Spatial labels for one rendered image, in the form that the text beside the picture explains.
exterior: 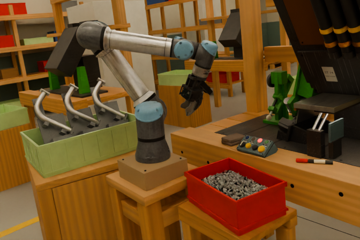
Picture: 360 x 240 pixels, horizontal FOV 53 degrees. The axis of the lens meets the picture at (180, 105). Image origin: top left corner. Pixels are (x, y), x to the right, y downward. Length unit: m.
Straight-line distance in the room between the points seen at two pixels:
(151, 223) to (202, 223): 0.24
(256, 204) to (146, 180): 0.45
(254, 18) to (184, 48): 0.89
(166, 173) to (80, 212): 0.68
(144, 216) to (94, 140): 0.67
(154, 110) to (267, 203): 0.57
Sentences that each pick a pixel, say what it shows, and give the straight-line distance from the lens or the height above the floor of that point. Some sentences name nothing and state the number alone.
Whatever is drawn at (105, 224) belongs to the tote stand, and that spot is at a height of 0.47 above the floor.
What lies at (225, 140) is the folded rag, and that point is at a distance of 1.67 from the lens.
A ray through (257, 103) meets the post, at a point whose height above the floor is 0.94.
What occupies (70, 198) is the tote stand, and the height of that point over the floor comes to 0.67.
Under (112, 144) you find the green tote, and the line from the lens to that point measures 2.03.
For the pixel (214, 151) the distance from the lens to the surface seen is 1.70.
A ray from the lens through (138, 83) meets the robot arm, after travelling 1.59.
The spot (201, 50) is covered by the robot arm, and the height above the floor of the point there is 1.35.
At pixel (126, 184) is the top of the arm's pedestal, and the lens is 1.52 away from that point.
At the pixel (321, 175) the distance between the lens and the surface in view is 1.36.
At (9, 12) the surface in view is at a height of 2.07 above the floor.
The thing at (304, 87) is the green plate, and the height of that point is 1.15.
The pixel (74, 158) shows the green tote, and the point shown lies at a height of 0.84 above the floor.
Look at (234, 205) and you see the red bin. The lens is 1.15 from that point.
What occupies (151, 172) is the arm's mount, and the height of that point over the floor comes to 0.91.
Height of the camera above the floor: 1.45
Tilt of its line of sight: 12 degrees down
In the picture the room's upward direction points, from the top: 6 degrees counter-clockwise
